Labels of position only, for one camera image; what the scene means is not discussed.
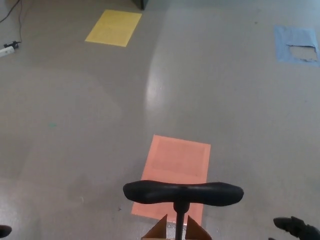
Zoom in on thin dark cable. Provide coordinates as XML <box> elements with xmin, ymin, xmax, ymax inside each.
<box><xmin>17</xmin><ymin>0</ymin><xmax>25</xmax><ymax>43</ymax></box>
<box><xmin>0</xmin><ymin>0</ymin><xmax>16</xmax><ymax>24</ymax></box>

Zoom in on black bar handle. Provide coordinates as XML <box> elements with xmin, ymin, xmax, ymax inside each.
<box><xmin>122</xmin><ymin>180</ymin><xmax>245</xmax><ymax>240</ymax></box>

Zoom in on black power plug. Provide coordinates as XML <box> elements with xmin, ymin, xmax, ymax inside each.
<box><xmin>3</xmin><ymin>39</ymin><xmax>22</xmax><ymax>49</ymax></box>

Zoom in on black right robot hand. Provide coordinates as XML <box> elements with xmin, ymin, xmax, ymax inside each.
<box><xmin>268</xmin><ymin>216</ymin><xmax>320</xmax><ymax>240</ymax></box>

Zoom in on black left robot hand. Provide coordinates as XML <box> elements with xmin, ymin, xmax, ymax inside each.
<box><xmin>0</xmin><ymin>224</ymin><xmax>13</xmax><ymax>239</ymax></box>

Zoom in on white power strip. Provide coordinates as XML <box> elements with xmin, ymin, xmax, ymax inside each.
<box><xmin>0</xmin><ymin>46</ymin><xmax>16</xmax><ymax>59</ymax></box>

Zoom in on orange paper sheet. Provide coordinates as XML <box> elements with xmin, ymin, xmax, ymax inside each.
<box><xmin>131</xmin><ymin>134</ymin><xmax>212</xmax><ymax>219</ymax></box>

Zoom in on torn blue paper sheet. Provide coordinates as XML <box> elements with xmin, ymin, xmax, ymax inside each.
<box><xmin>273</xmin><ymin>24</ymin><xmax>320</xmax><ymax>67</ymax></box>

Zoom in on yellow paper sheet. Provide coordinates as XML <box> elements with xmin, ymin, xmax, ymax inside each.
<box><xmin>84</xmin><ymin>9</ymin><xmax>143</xmax><ymax>48</ymax></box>

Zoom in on dark furniture corner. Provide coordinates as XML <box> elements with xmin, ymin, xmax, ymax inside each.
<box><xmin>131</xmin><ymin>0</ymin><xmax>151</xmax><ymax>11</ymax></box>

